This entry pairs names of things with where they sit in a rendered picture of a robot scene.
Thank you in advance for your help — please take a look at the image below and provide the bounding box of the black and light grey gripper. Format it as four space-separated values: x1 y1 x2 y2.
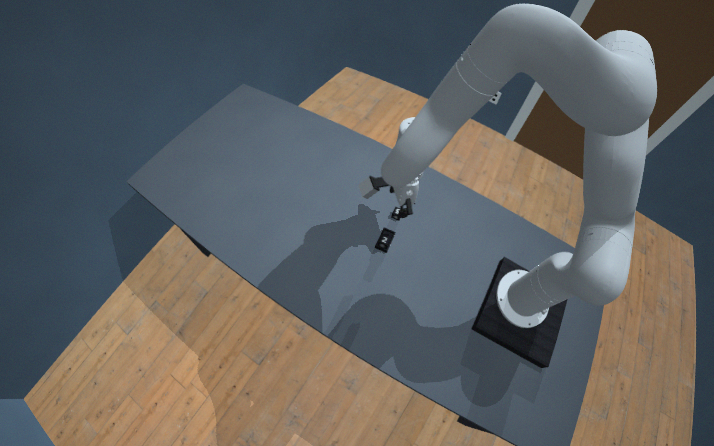
390 181 419 218

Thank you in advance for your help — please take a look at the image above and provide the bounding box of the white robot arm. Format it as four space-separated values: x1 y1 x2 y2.
358 4 657 328

